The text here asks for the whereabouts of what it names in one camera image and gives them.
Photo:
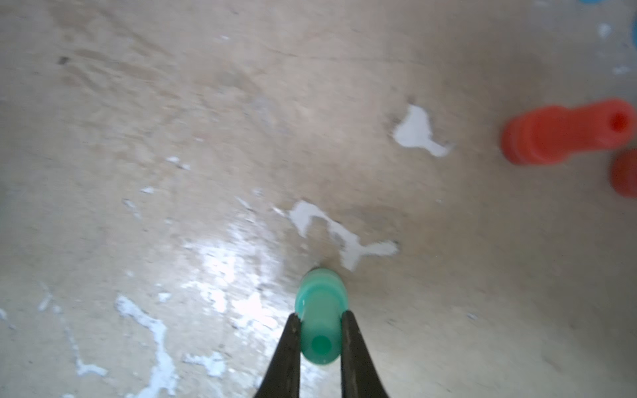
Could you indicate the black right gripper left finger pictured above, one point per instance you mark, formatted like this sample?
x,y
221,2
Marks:
x,y
282,378

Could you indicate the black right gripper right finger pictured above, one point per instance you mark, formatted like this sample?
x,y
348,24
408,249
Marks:
x,y
359,377

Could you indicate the green stamp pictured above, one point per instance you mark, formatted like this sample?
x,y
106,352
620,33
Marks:
x,y
320,303

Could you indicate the red stamp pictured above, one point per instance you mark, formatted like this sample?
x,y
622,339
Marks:
x,y
551,134
623,173

